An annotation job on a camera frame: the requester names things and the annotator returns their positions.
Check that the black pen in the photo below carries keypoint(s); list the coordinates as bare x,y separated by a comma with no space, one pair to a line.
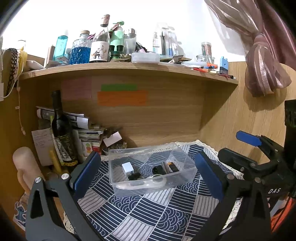
225,76

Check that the pink sticky note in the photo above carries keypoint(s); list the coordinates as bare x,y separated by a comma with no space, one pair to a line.
76,88

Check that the dark wine bottle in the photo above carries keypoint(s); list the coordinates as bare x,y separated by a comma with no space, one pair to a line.
62,132

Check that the blister pack of tools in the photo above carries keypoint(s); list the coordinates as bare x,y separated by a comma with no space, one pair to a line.
164,40

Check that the rolled printed paper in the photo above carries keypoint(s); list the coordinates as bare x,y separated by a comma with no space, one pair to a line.
76,119

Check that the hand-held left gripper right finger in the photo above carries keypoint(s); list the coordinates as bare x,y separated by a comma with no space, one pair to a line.
208,173

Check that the jar of copper sticks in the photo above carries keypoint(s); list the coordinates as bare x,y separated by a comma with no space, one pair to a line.
206,49

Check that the clear plastic storage box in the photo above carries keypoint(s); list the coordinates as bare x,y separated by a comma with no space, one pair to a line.
185,169

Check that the flat clear lidded box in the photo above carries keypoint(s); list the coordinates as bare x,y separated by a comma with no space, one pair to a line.
145,58

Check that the white plug adapter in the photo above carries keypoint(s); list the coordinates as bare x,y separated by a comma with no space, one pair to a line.
127,168

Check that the mint green pump bottle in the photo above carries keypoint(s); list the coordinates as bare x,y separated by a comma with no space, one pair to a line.
116,37

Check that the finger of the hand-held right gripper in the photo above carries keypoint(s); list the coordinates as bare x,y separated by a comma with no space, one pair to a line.
233,160
248,138

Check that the clear glass jar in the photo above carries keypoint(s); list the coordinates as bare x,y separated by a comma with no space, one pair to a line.
130,42

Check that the blue faceted bottle with cork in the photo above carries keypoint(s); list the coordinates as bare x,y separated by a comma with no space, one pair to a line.
81,52

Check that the white paper tag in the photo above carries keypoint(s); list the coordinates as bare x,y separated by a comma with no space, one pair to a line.
1,91

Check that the stack of small boxes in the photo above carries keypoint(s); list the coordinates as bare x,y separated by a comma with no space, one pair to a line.
91,133

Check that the yellow pen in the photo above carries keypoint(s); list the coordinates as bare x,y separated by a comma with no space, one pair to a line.
55,162

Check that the yellow cloth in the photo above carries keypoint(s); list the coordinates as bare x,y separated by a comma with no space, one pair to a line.
23,59

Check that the blue patterned lace-edged cloth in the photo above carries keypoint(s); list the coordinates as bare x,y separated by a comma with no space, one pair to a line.
143,215

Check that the white paper sheet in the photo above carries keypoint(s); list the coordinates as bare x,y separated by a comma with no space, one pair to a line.
41,143

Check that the black lace band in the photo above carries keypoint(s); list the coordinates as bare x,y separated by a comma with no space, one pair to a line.
12,62

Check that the orange sticky note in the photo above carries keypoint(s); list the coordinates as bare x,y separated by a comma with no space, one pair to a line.
122,98

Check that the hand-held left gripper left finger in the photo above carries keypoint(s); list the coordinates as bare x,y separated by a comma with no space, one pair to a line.
86,171

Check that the low glass jar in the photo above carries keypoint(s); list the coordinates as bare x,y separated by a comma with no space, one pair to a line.
202,59

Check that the orange marker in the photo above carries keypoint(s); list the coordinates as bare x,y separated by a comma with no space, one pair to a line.
212,65

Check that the brown tube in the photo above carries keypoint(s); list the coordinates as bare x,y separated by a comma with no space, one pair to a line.
50,55

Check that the clear bottle with white label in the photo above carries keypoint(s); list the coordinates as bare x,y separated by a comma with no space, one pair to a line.
99,49

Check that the red pen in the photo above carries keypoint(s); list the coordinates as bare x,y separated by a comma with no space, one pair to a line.
199,69

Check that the white box with coloured dots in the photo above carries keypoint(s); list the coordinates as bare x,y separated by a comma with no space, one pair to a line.
87,149

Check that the mauve curtain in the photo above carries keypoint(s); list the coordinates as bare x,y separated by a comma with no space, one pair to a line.
261,46

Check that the blue cartoon sticker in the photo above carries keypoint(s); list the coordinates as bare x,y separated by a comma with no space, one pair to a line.
20,213

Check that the wooden shelf board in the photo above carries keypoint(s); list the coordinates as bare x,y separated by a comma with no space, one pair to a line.
129,69

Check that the dark green binoculars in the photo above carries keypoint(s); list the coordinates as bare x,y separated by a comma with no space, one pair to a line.
116,52

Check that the teal glass bottle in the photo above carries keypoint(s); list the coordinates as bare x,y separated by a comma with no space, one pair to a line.
60,46

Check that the red small box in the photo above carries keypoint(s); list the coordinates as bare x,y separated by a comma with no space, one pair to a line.
96,147

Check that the white paper card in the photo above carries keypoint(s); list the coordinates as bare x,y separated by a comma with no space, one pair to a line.
112,138

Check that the green sticky note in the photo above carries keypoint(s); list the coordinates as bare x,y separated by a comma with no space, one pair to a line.
119,87

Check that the pink cylindrical bottle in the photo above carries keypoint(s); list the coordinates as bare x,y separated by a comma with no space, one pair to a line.
26,166

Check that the black brown lighter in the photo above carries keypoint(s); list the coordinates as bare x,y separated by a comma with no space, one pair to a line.
172,167

